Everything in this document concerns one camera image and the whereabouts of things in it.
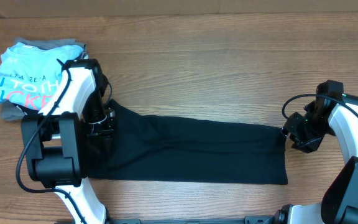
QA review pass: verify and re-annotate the black t-shirt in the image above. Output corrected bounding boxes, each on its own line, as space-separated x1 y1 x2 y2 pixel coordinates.
89 100 288 185

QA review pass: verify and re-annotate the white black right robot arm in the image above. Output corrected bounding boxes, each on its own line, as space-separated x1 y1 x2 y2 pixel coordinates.
270 80 358 224

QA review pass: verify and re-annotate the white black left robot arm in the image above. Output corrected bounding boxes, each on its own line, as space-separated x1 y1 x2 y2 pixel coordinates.
16 59 116 223

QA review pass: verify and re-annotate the light blue printed t-shirt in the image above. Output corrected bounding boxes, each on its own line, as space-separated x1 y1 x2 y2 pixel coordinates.
0 42 83 111

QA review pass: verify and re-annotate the dark grey folded garment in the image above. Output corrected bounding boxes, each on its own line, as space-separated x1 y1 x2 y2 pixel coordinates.
0 37 89 121

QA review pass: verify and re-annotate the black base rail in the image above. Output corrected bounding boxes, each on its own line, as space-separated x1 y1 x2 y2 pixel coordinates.
106 215 274 224

